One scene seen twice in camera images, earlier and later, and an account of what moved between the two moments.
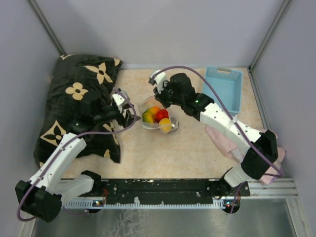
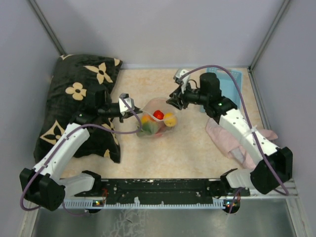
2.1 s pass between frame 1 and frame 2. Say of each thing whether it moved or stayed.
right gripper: moved
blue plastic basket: stayed
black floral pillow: stayed
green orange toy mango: moved
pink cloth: stayed
